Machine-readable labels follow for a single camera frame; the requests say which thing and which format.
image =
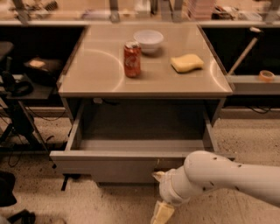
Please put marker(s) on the yellow sponge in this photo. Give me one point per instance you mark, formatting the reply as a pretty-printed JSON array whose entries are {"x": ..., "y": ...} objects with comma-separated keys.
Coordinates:
[{"x": 186, "y": 63}]

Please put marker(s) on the grey cabinet desk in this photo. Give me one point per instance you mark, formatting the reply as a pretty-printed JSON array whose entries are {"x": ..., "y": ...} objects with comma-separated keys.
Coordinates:
[{"x": 96, "y": 72}]

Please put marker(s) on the black headphones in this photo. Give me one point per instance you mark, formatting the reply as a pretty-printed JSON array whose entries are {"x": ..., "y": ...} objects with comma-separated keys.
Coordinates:
[{"x": 15, "y": 88}]

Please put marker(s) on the red cola can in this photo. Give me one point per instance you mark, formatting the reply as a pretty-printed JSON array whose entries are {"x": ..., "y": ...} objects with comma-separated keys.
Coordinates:
[{"x": 132, "y": 58}]

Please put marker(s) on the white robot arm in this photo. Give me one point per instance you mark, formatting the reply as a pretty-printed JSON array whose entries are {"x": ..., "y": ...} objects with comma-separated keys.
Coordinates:
[{"x": 203, "y": 172}]

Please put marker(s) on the roll of tape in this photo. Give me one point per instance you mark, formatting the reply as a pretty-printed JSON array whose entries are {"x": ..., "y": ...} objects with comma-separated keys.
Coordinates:
[{"x": 266, "y": 76}]

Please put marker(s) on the black office chair base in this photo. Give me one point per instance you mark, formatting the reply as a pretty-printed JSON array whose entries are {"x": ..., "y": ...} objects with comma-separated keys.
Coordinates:
[{"x": 7, "y": 199}]

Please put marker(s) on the black bag with label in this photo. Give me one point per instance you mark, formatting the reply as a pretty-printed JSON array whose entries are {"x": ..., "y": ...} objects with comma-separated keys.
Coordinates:
[{"x": 43, "y": 71}]

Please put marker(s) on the black side stand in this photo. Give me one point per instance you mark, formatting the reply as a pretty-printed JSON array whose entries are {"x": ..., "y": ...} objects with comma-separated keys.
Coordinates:
[{"x": 21, "y": 121}]

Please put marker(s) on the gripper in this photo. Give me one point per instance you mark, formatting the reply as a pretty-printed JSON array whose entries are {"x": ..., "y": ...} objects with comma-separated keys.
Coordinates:
[{"x": 166, "y": 186}]

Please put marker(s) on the white bowl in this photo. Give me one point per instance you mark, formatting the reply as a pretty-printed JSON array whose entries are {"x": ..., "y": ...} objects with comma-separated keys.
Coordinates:
[{"x": 149, "y": 40}]

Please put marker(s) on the grey top drawer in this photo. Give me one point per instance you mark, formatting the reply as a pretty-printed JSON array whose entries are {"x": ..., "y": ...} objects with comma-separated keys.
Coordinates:
[{"x": 124, "y": 142}]

